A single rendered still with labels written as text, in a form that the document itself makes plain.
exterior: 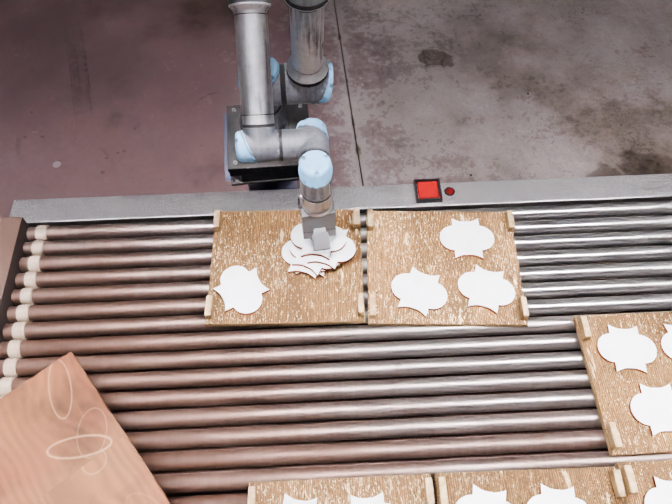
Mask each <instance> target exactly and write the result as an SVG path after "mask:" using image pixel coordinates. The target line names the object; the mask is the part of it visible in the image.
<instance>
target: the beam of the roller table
mask: <svg viewBox="0 0 672 504"><path fill-rule="evenodd" d="M440 185H441V191H442V197H443V200H442V202H436V203H416V198H415V191H414V184H402V185H377V186H352V187H332V196H333V201H334V207H335V209H354V207H359V208H360V213H366V211H367V210H368V209H373V211H430V210H454V209H478V208H502V207H526V206H550V205H574V204H599V203H623V202H647V201H671V200H672V174H650V175H625V176H600V177H576V178H551V179H526V180H501V181H476V182H452V183H440ZM447 187H451V188H453V189H454V190H455V194H454V195H452V196H448V195H446V194H445V193H444V189H445V188H447ZM299 195H301V189H278V190H253V191H229V192H204V193H179V194H154V195H129V196H105V197H80V198H55V199H30V200H14V201H13V205H12V208H11V212H10V216H9V217H23V218H24V220H25V221H26V222H27V223H28V225H29V226H30V227H37V226H39V225H49V226H68V225H92V224H116V223H140V222H165V221H189V220H213V219H214V212H215V210H221V211H271V210H300V209H298V203H297V202H298V197H299Z"/></svg>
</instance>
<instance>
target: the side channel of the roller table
mask: <svg viewBox="0 0 672 504"><path fill-rule="evenodd" d="M29 227H30V226H29V225H28V223H27V222H26V221H25V220H24V218H23V217H3V218H1V221H0V343H1V342H4V341H9V340H6V339H5V338H4V337H3V327H4V325H5V324H10V323H14V322H9V320H8V318H7V310H8V308H9V307H10V306H18V305H14V304H13V303H12V301H11V294H12V292H13V290H15V289H19V288H17V286H16V284H15V278H16V275H17V274H18V273H26V272H21V270H20V268H19V261H20V259H21V258H22V257H26V256H25V255H24V253H23V245H24V243H25V242H30V241H29V240H28V239H27V229H28V228H29Z"/></svg>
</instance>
